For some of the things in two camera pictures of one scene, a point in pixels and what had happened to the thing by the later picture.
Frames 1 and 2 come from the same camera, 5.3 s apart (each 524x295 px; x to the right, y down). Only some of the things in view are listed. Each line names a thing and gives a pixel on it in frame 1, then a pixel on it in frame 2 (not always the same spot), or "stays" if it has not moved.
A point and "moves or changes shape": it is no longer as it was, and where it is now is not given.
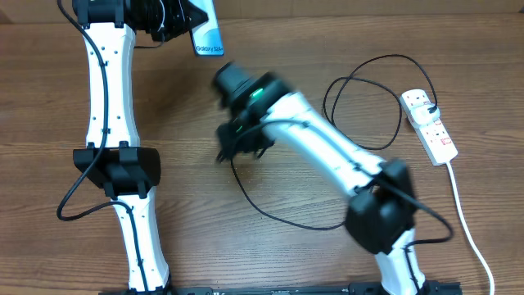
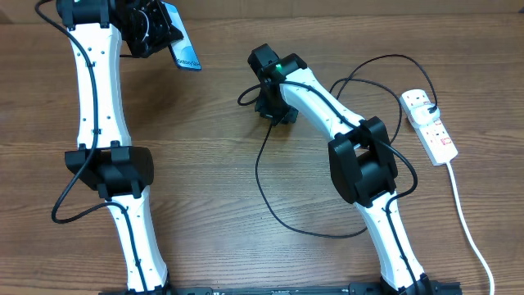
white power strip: x=435 y=141 stays
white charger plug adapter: x=422 y=115 stays
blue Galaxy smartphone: x=207 y=38 -> x=183 y=49
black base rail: x=431 y=288 stays
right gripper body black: x=234 y=141 -> x=277 y=111
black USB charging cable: x=336 y=129 moves or changes shape
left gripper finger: x=192 y=15 -> x=172 y=34
